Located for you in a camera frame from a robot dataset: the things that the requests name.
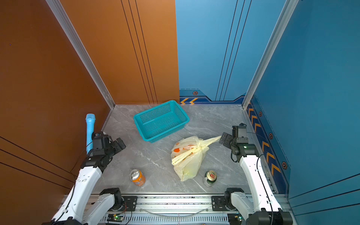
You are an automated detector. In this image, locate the teal plastic basket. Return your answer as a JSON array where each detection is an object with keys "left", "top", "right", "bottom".
[{"left": 134, "top": 100, "right": 190, "bottom": 143}]

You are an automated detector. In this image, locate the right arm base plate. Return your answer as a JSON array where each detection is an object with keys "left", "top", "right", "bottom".
[{"left": 211, "top": 196, "right": 233, "bottom": 212}]

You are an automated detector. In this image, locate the green beer can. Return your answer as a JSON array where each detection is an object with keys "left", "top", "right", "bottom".
[{"left": 203, "top": 170, "right": 217, "bottom": 187}]

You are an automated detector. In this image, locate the orange soda can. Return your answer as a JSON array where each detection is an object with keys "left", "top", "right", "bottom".
[{"left": 129, "top": 169, "right": 146, "bottom": 186}]

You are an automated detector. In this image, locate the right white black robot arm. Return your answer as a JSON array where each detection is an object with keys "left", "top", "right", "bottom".
[{"left": 219, "top": 123, "right": 293, "bottom": 225}]

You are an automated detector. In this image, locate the cream plastic bag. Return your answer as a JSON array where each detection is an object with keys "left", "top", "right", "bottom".
[{"left": 171, "top": 136, "right": 221, "bottom": 182}]

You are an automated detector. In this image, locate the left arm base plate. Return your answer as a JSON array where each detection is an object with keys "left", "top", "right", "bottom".
[{"left": 109, "top": 196, "right": 138, "bottom": 212}]

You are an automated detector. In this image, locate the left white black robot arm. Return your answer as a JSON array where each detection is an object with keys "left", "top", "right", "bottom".
[{"left": 44, "top": 132, "right": 126, "bottom": 225}]

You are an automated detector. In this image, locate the light blue microphone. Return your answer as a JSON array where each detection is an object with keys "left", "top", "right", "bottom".
[{"left": 85, "top": 113, "right": 96, "bottom": 154}]

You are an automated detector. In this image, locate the small green circuit board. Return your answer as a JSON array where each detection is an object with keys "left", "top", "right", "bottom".
[{"left": 106, "top": 214, "right": 124, "bottom": 224}]

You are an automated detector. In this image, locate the right small circuit board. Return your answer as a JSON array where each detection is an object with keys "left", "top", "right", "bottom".
[{"left": 227, "top": 214, "right": 243, "bottom": 225}]

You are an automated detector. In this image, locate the aluminium front rail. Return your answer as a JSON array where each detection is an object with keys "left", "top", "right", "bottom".
[{"left": 50, "top": 193, "right": 299, "bottom": 225}]

